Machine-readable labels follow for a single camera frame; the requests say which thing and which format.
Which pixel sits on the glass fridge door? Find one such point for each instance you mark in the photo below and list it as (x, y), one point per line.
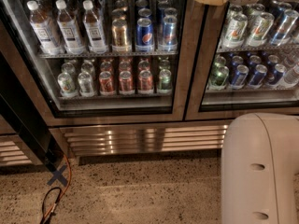
(57, 110)
(229, 103)

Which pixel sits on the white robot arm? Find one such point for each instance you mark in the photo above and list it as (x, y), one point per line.
(260, 164)

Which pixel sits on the green can right fridge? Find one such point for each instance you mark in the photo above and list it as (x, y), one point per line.
(218, 78)

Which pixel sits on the steel fridge bottom grille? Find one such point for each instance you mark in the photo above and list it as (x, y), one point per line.
(98, 140)

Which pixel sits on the white 7up can left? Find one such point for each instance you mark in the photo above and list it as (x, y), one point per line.
(234, 35)

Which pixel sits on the white 7up can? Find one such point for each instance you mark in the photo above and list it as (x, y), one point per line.
(259, 29)
(234, 35)

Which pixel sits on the white 7up can right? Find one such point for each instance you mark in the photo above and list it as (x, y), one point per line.
(259, 29)

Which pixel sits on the blue silver soda can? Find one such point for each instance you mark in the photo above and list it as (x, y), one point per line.
(168, 41)

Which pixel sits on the blue Pepsi can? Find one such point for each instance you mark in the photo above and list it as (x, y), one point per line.
(144, 35)

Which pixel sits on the blue silver can upper right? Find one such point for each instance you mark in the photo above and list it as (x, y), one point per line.
(282, 27)

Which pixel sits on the blue can left lower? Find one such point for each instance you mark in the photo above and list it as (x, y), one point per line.
(238, 78)

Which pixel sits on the gold soda can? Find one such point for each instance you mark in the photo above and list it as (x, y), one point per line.
(121, 42)

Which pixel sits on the green silver can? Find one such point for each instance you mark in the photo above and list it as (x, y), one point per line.
(164, 84)

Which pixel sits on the blue can right lower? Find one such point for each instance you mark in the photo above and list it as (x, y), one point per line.
(257, 75)

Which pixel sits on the red can right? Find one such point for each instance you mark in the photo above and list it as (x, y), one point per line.
(145, 82)

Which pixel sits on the red can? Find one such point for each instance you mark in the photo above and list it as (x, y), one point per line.
(126, 84)
(145, 82)
(106, 81)

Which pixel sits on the red can middle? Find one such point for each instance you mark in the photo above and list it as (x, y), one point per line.
(126, 84)

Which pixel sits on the red can left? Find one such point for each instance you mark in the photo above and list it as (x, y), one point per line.
(106, 81)

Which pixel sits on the middle tea bottle white cap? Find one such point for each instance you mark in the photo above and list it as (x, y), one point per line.
(68, 25)

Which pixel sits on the silver can lower shelf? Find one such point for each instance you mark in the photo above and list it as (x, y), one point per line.
(86, 87)

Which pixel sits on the left tea bottle white cap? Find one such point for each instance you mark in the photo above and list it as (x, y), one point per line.
(45, 29)

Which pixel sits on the white green can far left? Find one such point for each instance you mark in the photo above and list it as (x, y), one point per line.
(67, 85)

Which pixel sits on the neighbour steel grille left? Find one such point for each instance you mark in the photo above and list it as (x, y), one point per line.
(13, 150)

